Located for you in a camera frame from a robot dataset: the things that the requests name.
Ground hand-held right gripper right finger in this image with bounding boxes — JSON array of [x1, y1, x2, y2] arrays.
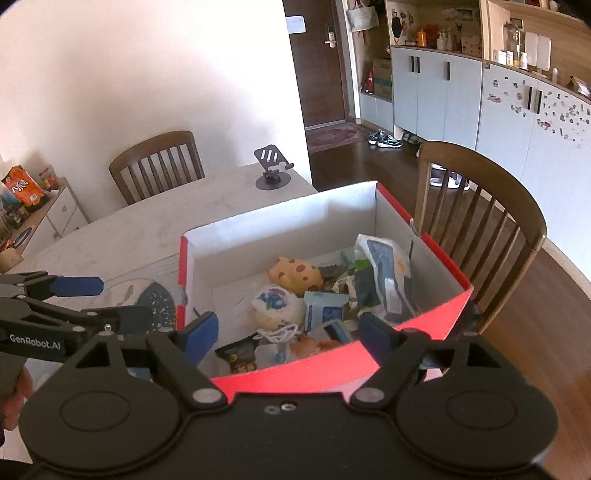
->
[[351, 311, 509, 409]]

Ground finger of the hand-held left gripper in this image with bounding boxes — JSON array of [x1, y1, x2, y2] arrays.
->
[[82, 304, 153, 341], [0, 271, 105, 301]]

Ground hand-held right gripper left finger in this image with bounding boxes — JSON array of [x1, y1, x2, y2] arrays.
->
[[60, 311, 229, 409]]

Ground black snack packet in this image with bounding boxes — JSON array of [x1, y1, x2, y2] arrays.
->
[[214, 339, 260, 375]]

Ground clear packet of dark brownies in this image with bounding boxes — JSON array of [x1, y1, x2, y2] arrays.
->
[[353, 267, 384, 308]]

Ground blue white sachet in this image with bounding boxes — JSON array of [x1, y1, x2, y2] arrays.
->
[[303, 290, 351, 333]]

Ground white chicken snack packet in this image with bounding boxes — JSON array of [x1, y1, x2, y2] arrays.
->
[[256, 320, 359, 370]]

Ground gold foil snack packet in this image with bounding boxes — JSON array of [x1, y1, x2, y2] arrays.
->
[[323, 260, 357, 294]]

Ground white cable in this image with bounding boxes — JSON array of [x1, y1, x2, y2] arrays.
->
[[256, 324, 300, 345]]

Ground white grey packet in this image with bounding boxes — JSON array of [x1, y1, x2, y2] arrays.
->
[[354, 233, 419, 324]]

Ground blueberry bread packet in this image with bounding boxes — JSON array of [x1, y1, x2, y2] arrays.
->
[[250, 285, 306, 331]]

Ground yellow spotted plush toy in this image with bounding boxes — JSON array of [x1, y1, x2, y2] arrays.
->
[[268, 257, 324, 296]]

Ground red cardboard box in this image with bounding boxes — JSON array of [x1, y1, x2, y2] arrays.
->
[[178, 181, 474, 393]]

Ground person's left hand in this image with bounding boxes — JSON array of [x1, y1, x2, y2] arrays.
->
[[0, 369, 37, 432]]

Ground round blue patterned turntable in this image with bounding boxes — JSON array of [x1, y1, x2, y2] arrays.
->
[[99, 278, 182, 331]]

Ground white sideboard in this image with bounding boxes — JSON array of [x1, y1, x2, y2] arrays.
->
[[0, 177, 89, 260]]

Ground orange snack bag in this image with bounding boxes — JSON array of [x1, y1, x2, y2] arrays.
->
[[1, 165, 49, 209]]

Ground wooden slatted chair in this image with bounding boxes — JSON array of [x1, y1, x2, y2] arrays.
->
[[414, 140, 547, 334], [109, 130, 206, 206]]

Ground dark metal phone stand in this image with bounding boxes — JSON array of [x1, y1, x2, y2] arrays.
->
[[253, 144, 297, 190]]

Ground patterned door rug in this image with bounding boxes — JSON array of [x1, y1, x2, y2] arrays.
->
[[305, 122, 370, 156]]

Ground white double-door cabinet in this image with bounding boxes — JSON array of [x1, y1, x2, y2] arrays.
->
[[390, 45, 484, 151]]

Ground white cabinet with stickers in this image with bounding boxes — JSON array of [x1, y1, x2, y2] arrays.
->
[[475, 62, 591, 256]]

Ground brown cardboard box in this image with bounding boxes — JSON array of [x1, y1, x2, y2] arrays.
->
[[371, 57, 393, 100]]

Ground dark wooden door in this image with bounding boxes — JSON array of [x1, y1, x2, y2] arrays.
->
[[282, 0, 361, 130]]

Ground hanging tote bag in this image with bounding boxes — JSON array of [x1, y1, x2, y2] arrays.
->
[[346, 0, 380, 32]]

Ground clear glass jar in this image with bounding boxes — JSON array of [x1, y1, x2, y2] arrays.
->
[[505, 20, 525, 64]]

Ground white rounded panels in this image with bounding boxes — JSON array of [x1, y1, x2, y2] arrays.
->
[[526, 31, 553, 70]]

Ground wooden wall shelf unit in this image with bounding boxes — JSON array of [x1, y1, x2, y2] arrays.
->
[[480, 0, 591, 99]]

